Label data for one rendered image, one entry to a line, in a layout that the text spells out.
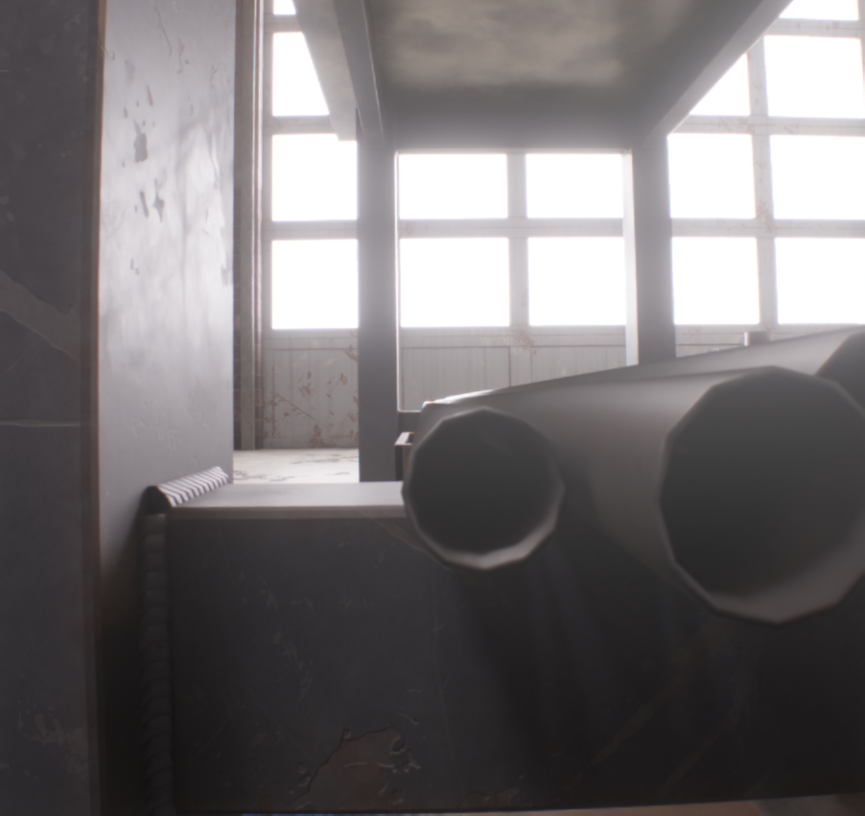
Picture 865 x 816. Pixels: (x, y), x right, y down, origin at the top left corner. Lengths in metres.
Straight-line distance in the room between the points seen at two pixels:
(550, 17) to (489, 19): 0.10
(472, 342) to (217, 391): 3.21
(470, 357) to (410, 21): 2.39
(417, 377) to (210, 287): 3.20
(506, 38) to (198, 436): 1.12
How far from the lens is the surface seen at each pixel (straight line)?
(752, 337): 0.67
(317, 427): 3.40
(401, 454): 0.93
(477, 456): 0.17
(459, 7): 1.15
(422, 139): 1.45
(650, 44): 1.30
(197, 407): 0.16
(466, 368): 3.37
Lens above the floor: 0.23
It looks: 2 degrees up
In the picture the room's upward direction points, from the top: 1 degrees counter-clockwise
